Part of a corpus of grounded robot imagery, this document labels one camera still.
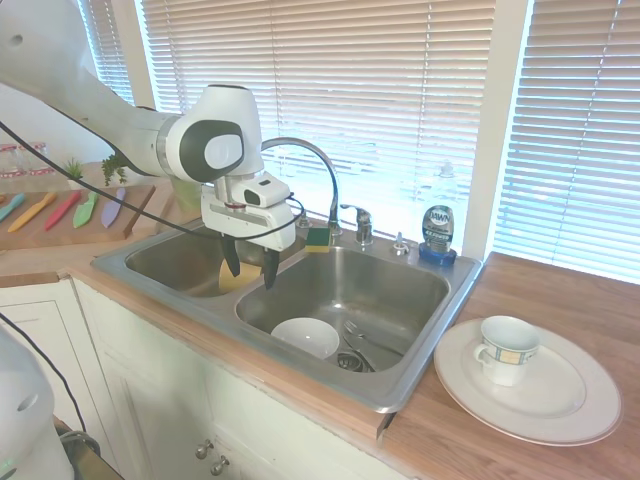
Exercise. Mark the narrow white window blind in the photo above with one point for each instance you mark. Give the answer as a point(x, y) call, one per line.
point(112, 45)

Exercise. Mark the orange knife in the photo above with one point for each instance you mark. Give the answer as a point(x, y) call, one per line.
point(32, 212)

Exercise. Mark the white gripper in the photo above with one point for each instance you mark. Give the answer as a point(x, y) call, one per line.
point(250, 225)

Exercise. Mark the yellow green sponge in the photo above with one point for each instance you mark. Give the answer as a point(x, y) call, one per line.
point(318, 239)

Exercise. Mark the blue Dawn soap bottle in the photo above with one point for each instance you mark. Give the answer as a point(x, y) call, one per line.
point(438, 225)

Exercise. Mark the yellow plastic cup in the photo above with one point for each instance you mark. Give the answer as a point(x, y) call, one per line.
point(251, 278)

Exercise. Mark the wooden robot mounting table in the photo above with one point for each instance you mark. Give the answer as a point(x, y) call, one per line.
point(102, 467)

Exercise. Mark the clear domed bottle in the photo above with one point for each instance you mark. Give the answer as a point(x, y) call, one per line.
point(446, 177)

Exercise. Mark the purple knife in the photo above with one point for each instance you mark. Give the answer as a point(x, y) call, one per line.
point(113, 210)

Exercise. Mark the white bowl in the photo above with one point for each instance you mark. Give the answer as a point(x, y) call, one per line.
point(305, 338)

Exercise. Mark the metal drain strainer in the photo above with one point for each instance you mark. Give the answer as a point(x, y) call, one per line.
point(356, 362)

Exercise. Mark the red knife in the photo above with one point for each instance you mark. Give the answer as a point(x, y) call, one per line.
point(64, 209)

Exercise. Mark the white patterned teacup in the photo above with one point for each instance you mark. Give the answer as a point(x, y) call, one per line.
point(506, 361)

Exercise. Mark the silver cabinet knob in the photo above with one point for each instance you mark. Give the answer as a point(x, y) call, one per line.
point(204, 449)
point(220, 465)

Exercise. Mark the white base cabinet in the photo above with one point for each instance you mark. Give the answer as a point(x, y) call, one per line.
point(150, 390)

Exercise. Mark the glass jar red checkered band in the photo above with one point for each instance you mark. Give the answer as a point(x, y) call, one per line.
point(9, 161)
point(39, 159)

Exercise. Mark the small green potted plant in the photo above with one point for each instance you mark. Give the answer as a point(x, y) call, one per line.
point(75, 170)
point(114, 169)

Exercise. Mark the green knife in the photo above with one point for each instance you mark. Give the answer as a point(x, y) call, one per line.
point(86, 211)

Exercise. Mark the chrome gooseneck faucet spout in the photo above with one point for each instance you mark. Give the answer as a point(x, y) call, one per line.
point(330, 172)

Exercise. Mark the white dinner plate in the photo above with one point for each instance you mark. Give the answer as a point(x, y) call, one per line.
point(550, 402)

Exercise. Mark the teal knife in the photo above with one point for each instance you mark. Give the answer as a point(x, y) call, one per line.
point(11, 207)

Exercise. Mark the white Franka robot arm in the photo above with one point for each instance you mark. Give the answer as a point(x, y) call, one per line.
point(125, 125)

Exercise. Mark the stainless steel double sink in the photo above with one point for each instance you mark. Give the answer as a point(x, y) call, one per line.
point(385, 285)

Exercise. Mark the wide white window blind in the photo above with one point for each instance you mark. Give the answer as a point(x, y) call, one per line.
point(350, 75)

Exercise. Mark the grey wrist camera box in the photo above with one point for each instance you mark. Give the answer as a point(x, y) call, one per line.
point(265, 192)

